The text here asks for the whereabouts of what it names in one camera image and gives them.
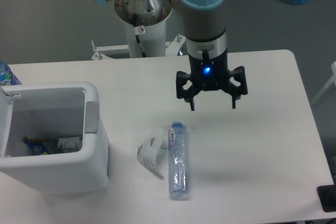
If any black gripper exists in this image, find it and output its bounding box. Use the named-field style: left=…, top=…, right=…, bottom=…
left=176, top=50, right=248, bottom=111

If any clear plastic water bottle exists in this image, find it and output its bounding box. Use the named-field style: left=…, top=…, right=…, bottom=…
left=168, top=120, right=190, bottom=200

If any white plastic wrapper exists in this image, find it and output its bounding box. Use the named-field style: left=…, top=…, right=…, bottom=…
left=136, top=128, right=169, bottom=179

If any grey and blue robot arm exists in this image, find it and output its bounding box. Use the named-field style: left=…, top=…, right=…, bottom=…
left=96, top=0, right=248, bottom=104

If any white trash can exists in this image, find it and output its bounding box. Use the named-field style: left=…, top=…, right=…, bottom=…
left=1, top=82, right=110, bottom=194

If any black device at table edge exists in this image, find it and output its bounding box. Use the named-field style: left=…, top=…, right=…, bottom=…
left=317, top=185, right=335, bottom=212

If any blue snack wrapper in bin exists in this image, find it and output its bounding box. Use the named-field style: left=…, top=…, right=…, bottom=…
left=24, top=137, right=57, bottom=155

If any blue labelled bottle at left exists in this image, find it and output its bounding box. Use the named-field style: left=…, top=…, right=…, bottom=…
left=0, top=61, right=22, bottom=86

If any white pedestal base frame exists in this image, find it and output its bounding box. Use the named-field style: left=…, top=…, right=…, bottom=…
left=91, top=34, right=187, bottom=60

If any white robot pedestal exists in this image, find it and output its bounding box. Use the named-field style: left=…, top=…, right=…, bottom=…
left=113, top=0, right=174, bottom=58

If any black cable on pedestal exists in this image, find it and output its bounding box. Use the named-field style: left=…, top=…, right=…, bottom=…
left=132, top=13, right=147, bottom=58

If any white frame at right edge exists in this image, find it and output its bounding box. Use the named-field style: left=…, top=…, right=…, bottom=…
left=311, top=61, right=335, bottom=108

